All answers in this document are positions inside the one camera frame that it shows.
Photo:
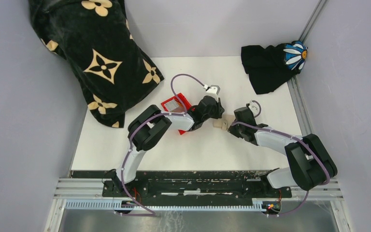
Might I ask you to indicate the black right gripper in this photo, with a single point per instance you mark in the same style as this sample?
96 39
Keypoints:
232 130

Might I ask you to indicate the slotted grey cable duct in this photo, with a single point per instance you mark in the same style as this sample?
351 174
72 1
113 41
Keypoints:
121 205

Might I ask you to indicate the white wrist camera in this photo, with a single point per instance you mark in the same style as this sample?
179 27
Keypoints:
254 107
212 90

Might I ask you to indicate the red plastic bin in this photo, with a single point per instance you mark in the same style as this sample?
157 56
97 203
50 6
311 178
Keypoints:
180 121

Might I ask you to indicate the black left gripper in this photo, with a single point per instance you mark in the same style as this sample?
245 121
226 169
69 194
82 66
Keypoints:
220 110

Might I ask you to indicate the black blanket with beige flowers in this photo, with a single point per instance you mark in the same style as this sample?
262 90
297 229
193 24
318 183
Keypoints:
94 38

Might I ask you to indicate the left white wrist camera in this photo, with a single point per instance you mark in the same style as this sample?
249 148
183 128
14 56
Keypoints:
212 90

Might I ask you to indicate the stack of credit cards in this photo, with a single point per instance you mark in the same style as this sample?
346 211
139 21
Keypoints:
173 106

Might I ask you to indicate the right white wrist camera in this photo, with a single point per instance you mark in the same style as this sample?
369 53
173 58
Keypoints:
254 107

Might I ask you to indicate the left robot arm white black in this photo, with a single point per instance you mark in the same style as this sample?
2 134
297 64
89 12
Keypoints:
145 131

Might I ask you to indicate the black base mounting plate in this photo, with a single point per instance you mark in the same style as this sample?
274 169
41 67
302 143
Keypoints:
195 188

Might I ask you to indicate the aluminium rail frame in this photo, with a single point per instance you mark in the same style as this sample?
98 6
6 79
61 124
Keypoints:
322 208

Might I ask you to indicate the black cloth with daisy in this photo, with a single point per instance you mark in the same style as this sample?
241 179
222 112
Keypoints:
268 68

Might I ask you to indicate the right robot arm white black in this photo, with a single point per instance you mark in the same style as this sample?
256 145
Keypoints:
310 164

